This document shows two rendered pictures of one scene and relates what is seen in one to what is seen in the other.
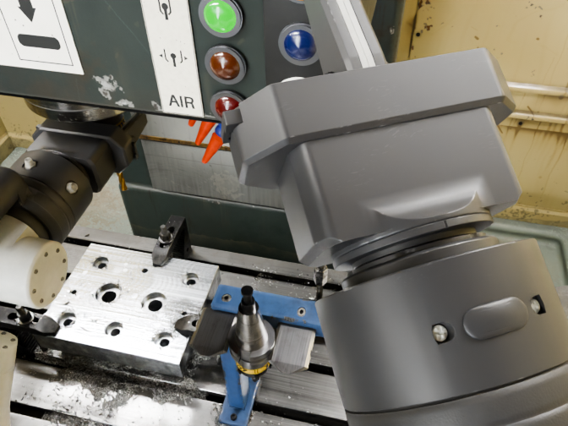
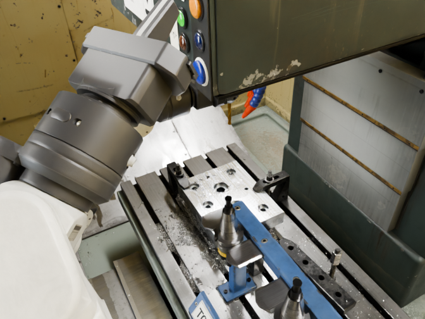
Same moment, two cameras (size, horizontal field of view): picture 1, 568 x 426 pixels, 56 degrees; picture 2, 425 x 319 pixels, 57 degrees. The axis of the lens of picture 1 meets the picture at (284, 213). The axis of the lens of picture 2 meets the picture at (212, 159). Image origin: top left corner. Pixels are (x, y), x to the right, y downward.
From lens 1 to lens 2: 0.36 m
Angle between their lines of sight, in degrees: 37
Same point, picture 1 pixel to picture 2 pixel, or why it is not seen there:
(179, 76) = (175, 43)
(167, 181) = (306, 155)
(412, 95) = (126, 47)
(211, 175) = (330, 164)
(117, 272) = (233, 181)
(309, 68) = (202, 54)
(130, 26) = not seen: hidden behind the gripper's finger
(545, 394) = (49, 142)
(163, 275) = (252, 197)
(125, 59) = not seen: hidden behind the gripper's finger
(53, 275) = (142, 126)
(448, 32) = not seen: outside the picture
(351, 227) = (74, 78)
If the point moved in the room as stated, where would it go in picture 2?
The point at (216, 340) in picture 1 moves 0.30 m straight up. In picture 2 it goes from (214, 223) to (208, 106)
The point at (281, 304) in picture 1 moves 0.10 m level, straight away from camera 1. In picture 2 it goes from (258, 230) to (288, 206)
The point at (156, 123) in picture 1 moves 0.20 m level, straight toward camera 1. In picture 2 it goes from (312, 116) to (289, 145)
